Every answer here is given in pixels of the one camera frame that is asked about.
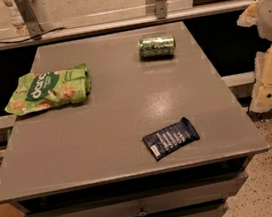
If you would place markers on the green soda can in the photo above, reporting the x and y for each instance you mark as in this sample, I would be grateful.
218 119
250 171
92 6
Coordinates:
150 47

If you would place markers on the dark blue snack packet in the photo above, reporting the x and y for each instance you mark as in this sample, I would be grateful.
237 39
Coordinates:
167 140

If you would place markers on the green snack bag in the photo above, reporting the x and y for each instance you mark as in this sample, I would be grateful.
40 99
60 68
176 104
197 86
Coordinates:
38 92

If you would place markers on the upper grey drawer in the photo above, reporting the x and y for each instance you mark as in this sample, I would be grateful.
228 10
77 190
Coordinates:
187 194

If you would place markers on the left metal bracket post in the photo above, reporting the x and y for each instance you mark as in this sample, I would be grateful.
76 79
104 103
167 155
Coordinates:
28 15

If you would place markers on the grey metal rail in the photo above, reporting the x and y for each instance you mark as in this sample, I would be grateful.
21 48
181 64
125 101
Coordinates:
64 34

